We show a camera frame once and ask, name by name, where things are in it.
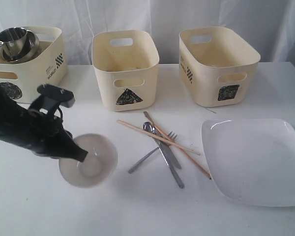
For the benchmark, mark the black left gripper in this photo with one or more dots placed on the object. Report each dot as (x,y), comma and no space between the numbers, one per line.
(44,136)

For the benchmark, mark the white ceramic bowl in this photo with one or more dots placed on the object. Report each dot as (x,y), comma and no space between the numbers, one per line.
(99,164)

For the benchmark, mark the wooden chopstick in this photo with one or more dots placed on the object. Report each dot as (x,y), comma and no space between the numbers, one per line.
(157,137)
(183,150)

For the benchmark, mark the steel spoon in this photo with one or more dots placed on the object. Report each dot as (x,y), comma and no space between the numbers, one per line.
(147,126)

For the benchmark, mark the steel table knife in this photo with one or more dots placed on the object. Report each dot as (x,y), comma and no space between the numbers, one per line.
(171,155)

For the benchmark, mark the steel fork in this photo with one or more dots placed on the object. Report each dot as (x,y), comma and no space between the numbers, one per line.
(138,163)

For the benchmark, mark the stainless steel nested bowls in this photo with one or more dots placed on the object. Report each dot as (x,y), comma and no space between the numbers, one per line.
(30,50)

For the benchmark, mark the steel mug with round handle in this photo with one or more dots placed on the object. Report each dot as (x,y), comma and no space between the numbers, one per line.
(12,41)

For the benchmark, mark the white square plate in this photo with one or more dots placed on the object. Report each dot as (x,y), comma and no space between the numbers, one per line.
(251,161)

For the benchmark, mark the cream bin with circle mark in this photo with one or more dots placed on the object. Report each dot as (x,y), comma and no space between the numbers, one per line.
(20,81)

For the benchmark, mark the cream bin with triangle mark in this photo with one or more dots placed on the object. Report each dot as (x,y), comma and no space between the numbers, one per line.
(126,67)

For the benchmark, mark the cream bin with square mark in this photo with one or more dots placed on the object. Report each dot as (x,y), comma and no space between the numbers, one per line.
(216,65)

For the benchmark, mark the white curtain backdrop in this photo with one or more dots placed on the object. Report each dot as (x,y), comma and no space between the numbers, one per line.
(267,25)

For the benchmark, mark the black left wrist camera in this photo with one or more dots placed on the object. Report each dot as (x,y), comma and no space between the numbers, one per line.
(51,98)

